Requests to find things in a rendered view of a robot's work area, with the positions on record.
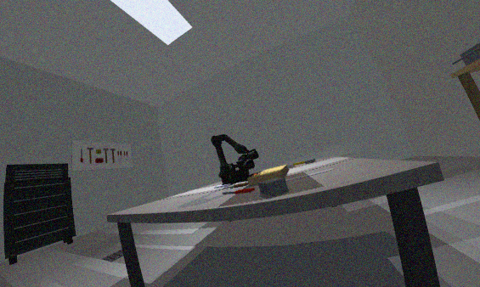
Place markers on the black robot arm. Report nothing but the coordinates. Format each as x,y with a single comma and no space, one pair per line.
240,149

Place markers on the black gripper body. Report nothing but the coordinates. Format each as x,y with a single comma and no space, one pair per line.
241,162

